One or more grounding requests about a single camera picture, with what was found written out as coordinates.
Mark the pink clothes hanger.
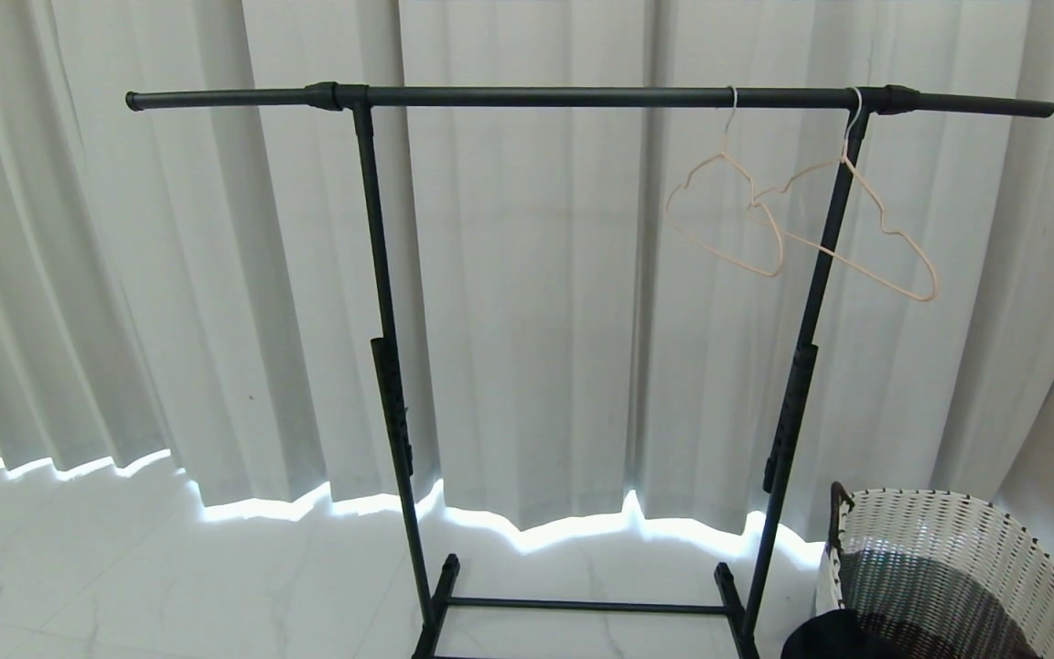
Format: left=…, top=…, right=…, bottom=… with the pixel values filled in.
left=751, top=87, right=940, bottom=303
left=664, top=87, right=786, bottom=279

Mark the black clothes rack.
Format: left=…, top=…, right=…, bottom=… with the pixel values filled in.
left=124, top=82, right=1054, bottom=659

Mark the white laundry basket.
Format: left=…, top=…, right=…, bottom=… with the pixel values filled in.
left=815, top=482, right=1054, bottom=659

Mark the white curtain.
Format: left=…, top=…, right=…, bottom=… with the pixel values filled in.
left=0, top=0, right=1054, bottom=555

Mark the black garment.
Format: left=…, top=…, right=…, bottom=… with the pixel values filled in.
left=781, top=609, right=898, bottom=659

